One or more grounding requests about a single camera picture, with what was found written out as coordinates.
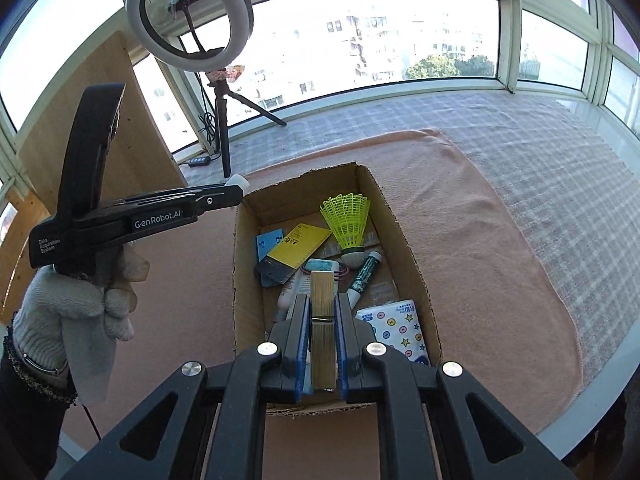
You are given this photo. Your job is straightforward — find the small white cylinder cap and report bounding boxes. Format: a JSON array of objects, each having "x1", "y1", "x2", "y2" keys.
[{"x1": 224, "y1": 174, "x2": 250, "y2": 192}]

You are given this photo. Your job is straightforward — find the wooden clothespin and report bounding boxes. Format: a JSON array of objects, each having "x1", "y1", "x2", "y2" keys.
[{"x1": 310, "y1": 271, "x2": 336, "y2": 390}]

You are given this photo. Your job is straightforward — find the small green white tube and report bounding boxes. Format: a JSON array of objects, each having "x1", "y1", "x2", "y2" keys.
[{"x1": 346, "y1": 250, "x2": 382, "y2": 310}]

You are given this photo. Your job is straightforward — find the patterned tissue pack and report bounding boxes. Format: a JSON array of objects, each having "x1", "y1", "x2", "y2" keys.
[{"x1": 355, "y1": 299, "x2": 431, "y2": 365}]

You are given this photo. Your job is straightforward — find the white cream tube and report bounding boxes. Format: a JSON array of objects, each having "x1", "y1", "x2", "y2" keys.
[{"x1": 277, "y1": 258, "x2": 341, "y2": 312}]

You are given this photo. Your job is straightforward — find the blue card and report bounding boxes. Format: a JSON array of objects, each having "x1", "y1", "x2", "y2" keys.
[{"x1": 255, "y1": 229, "x2": 283, "y2": 262}]

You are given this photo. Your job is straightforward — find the dark red rubber band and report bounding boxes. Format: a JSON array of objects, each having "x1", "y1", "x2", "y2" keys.
[{"x1": 334, "y1": 264, "x2": 349, "y2": 281}]

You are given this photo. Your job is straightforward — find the yellow ruler card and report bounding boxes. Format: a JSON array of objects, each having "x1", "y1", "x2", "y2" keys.
[{"x1": 267, "y1": 223, "x2": 331, "y2": 269}]

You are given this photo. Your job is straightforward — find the black sleeved left forearm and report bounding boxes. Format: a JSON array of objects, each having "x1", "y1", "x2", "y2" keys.
[{"x1": 1, "y1": 330, "x2": 77, "y2": 479}]

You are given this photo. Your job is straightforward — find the white knit gloved left hand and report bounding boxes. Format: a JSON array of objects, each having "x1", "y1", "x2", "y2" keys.
[{"x1": 11, "y1": 244, "x2": 150, "y2": 406}]

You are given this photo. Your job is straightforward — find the dark card under tube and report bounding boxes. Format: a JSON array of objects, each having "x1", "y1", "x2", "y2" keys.
[{"x1": 255, "y1": 256, "x2": 296, "y2": 288}]

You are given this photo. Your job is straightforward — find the wooden cabinet panel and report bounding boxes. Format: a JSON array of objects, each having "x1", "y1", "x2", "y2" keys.
[{"x1": 16, "y1": 32, "x2": 186, "y2": 212}]

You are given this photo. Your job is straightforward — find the brown cardboard box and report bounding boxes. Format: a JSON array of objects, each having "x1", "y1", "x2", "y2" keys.
[{"x1": 232, "y1": 162, "x2": 442, "y2": 416}]

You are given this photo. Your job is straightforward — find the black tripod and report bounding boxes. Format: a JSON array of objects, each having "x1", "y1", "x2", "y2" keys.
[{"x1": 206, "y1": 70, "x2": 286, "y2": 179}]

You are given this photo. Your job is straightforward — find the yellow plastic shuttlecock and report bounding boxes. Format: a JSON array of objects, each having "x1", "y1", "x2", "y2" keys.
[{"x1": 320, "y1": 193, "x2": 370, "y2": 270}]

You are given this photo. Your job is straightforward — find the plaid grey cloth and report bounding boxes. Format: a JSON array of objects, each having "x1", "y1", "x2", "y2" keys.
[{"x1": 230, "y1": 91, "x2": 639, "y2": 382}]

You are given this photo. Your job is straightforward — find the black inline cable remote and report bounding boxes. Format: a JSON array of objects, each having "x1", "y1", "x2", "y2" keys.
[{"x1": 188, "y1": 155, "x2": 212, "y2": 167}]

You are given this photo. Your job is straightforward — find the black ring light cable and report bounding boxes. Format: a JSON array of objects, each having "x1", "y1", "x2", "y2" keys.
[{"x1": 171, "y1": 0, "x2": 224, "y2": 162}]

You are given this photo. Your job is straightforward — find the white ring light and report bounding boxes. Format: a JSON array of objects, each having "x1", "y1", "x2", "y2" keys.
[{"x1": 124, "y1": 0, "x2": 255, "y2": 73}]

